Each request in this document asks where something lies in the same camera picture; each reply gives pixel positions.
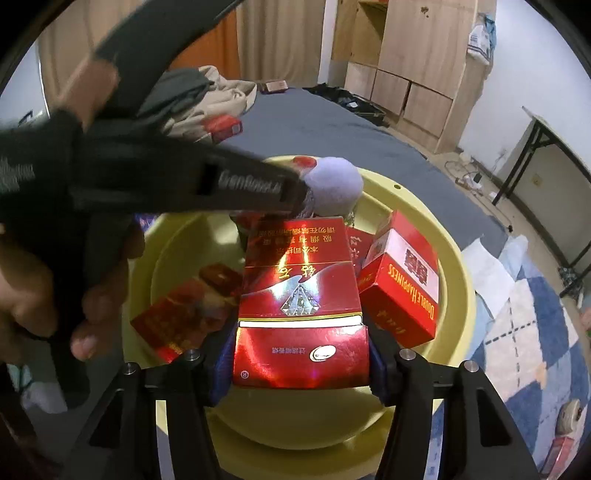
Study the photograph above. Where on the black bag on floor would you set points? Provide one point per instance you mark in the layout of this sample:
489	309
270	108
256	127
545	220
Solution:
351	102

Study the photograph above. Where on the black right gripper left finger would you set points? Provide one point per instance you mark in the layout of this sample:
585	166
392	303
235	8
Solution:
120	437

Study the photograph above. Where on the Double Happiness cigarette pack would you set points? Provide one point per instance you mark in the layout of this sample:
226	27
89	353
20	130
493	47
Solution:
399	283

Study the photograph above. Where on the person's left hand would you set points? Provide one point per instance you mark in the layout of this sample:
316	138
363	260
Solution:
31	296

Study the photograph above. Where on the yellow plastic basin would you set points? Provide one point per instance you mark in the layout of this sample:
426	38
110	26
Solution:
290	434

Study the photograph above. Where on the red silver cigarette pack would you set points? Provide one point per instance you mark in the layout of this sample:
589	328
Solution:
556	459

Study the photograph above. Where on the dark red cigarette pack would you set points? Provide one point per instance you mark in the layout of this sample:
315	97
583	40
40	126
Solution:
184	317

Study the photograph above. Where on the red pack on clothes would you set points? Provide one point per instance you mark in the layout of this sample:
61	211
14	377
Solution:
222	127

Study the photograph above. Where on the black folding table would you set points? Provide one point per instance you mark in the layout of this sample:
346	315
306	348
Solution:
549	183

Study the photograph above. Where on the wooden wardrobe cabinet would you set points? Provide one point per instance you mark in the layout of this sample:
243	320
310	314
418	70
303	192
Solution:
410	57

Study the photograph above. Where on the orange beige curtain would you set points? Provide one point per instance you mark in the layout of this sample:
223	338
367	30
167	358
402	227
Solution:
259	41

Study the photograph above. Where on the grey plush ball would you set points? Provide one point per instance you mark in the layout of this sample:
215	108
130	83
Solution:
335	185

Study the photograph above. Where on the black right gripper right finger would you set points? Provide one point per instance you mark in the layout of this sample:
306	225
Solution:
480	438

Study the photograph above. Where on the blue white checkered blanket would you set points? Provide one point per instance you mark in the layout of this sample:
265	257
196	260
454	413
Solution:
533	355

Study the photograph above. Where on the pile of clothes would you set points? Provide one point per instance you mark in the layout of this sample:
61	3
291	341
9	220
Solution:
182	100

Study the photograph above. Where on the power strip with cables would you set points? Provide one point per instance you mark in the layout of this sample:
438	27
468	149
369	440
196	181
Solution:
471	182

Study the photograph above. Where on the white paper sheet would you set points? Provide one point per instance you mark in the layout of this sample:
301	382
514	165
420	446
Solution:
490	279

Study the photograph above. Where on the round silver metal tin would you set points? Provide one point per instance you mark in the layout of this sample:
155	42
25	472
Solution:
568	417

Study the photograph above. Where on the red diamond cigarette pack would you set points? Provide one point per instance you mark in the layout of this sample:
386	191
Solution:
300	322

